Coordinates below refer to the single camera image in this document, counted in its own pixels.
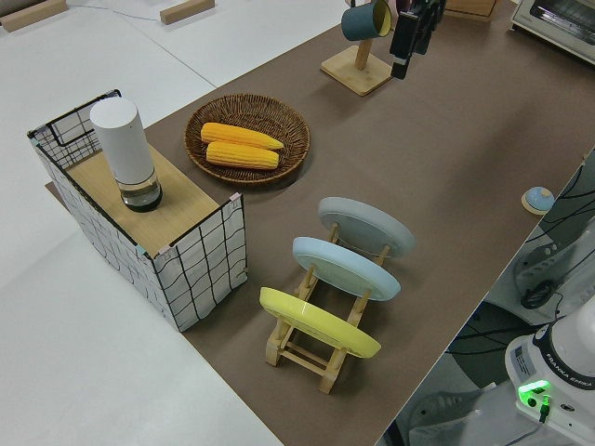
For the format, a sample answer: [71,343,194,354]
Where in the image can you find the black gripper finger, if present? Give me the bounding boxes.
[389,11,418,81]
[412,13,441,58]

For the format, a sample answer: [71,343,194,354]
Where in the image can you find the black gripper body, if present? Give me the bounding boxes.
[404,0,446,20]

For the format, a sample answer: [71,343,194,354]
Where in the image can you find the gray plate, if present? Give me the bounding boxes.
[317,196,416,266]

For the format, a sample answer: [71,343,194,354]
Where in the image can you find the light blue plate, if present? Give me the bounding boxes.
[292,236,402,303]

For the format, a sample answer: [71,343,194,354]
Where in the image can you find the yellow plate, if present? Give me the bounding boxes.
[258,286,383,360]

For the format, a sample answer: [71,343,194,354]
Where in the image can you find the wooden plate rack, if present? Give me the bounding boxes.
[265,222,391,395]

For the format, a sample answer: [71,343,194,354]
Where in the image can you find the dark blue mug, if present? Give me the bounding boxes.
[340,0,392,42]

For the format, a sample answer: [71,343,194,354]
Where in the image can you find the wooden mug tree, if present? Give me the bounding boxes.
[320,0,395,98]

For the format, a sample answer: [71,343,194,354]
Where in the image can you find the brown table mat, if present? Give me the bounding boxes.
[45,0,595,446]

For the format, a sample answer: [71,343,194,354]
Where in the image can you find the white toaster oven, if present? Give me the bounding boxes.
[506,0,595,66]

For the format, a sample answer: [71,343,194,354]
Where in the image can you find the brown wicker basket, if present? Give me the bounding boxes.
[184,93,312,186]

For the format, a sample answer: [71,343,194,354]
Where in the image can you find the yellow corn cob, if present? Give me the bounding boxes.
[200,122,285,151]
[205,140,281,171]

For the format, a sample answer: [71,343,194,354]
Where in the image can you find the blue and wood call bell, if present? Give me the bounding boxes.
[521,186,554,216]

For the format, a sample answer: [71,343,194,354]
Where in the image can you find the light wooden block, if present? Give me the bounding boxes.
[159,0,217,25]
[0,0,69,33]

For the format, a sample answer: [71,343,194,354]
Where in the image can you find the white cylinder bottle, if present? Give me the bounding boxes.
[89,97,165,214]

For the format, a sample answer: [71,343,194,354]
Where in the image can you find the black floor cable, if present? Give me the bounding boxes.
[445,278,566,357]

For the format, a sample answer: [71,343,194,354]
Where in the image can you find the wire grid shelf with wood board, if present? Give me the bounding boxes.
[26,88,247,334]

